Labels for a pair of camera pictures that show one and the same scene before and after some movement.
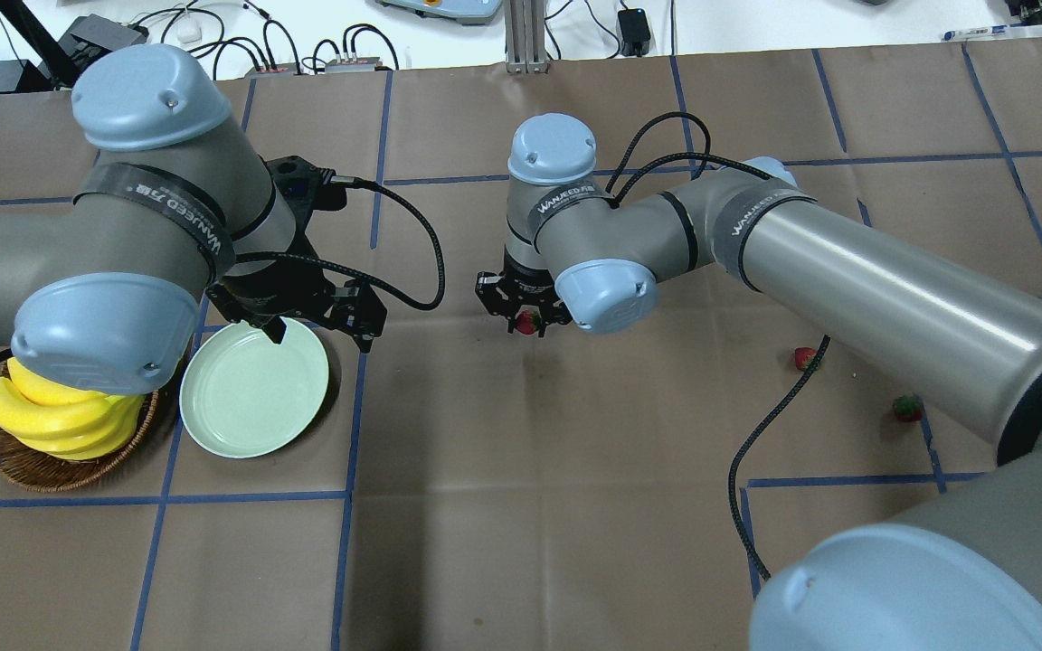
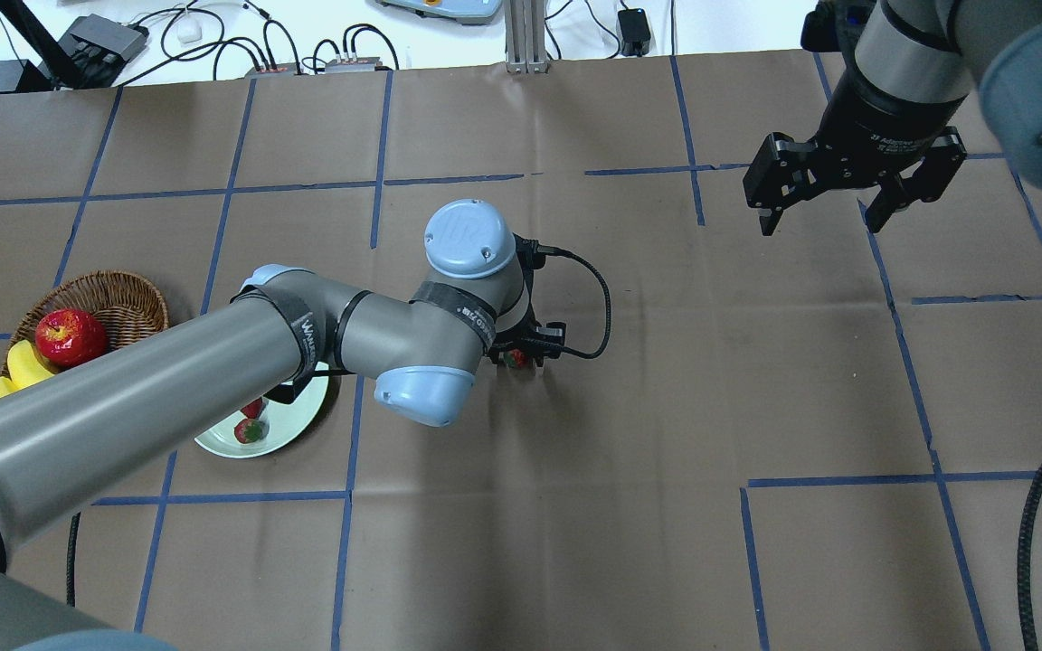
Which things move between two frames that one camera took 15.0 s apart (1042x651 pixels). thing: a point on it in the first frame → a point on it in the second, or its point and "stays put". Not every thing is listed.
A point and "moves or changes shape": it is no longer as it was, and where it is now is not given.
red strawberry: x=803 y=357 → x=251 y=409
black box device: x=91 y=35 stays put
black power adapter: x=635 y=33 stays put
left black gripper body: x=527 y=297 → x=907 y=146
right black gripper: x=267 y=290 → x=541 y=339
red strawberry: x=525 y=322 moves or changes shape
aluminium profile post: x=525 y=37 stays put
